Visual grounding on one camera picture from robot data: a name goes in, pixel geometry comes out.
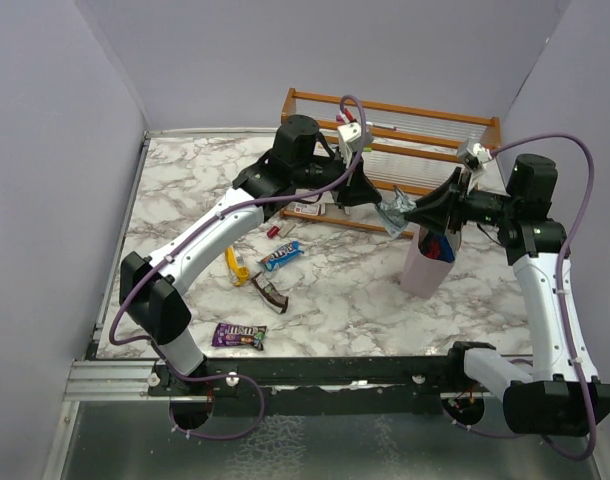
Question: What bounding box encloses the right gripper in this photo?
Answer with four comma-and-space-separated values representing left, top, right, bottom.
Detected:
406, 167, 518, 234

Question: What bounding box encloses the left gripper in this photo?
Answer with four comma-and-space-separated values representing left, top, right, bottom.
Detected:
293, 144, 383, 210

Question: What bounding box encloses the grey plastic clip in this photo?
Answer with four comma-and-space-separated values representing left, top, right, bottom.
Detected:
375, 186, 416, 238

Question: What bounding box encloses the blue Burts chips bag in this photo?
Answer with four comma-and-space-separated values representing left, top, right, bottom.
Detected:
418, 231, 456, 264

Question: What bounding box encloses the white paper bag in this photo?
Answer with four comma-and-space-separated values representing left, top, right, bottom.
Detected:
399, 224, 456, 299

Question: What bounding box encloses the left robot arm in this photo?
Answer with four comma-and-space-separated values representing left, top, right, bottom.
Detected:
119, 114, 381, 395

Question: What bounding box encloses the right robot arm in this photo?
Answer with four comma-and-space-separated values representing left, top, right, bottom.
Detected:
404, 154, 610, 437

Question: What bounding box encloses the red white card box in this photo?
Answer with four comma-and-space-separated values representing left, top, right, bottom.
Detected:
293, 202, 325, 216

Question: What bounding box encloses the wooden shelf rack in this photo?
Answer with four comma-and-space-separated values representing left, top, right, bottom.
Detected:
281, 88, 505, 233

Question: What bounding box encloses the magenta marker pen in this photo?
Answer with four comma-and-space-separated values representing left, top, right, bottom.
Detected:
336, 113, 398, 131

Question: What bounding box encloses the small white eraser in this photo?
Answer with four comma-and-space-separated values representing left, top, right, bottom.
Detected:
279, 222, 296, 237

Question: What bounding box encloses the small red cylinder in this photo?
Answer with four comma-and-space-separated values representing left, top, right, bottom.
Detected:
267, 226, 280, 238

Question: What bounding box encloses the blue M&M's packet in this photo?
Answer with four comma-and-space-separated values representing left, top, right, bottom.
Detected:
258, 241, 303, 272

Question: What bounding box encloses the brown chocolate bar wrapper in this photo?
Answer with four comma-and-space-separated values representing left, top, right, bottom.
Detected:
251, 272, 289, 314

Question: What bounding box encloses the yellow snack bar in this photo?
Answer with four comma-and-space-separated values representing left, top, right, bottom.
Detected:
224, 246, 250, 287

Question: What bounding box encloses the purple M&M's packet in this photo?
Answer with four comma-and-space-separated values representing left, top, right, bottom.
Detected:
211, 323, 267, 351

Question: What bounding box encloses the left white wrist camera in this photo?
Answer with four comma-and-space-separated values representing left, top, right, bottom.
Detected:
337, 122, 373, 163

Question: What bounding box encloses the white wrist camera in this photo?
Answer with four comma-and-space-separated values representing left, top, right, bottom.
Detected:
337, 122, 373, 163
456, 139, 493, 192

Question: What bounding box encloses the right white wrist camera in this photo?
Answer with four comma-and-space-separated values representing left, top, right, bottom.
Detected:
456, 139, 493, 192

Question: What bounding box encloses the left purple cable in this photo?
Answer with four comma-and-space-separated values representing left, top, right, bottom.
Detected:
107, 95, 370, 441

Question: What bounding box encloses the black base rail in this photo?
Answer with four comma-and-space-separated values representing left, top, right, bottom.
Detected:
139, 342, 491, 418

